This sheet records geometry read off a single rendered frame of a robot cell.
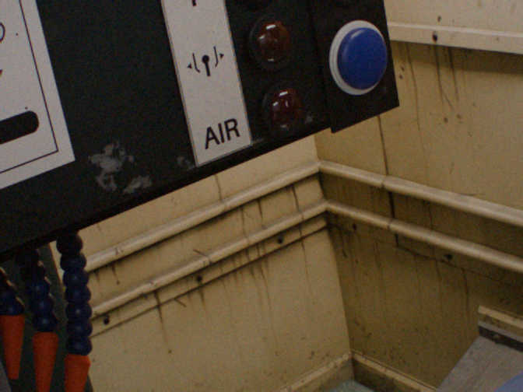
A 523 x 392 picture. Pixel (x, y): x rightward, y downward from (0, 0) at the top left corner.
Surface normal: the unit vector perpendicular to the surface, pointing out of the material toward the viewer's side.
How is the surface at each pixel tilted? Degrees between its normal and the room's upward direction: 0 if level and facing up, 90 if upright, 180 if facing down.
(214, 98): 90
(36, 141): 90
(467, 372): 24
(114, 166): 90
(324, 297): 90
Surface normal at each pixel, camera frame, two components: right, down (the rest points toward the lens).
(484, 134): -0.82, 0.33
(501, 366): -0.49, -0.70
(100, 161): 0.58, 0.19
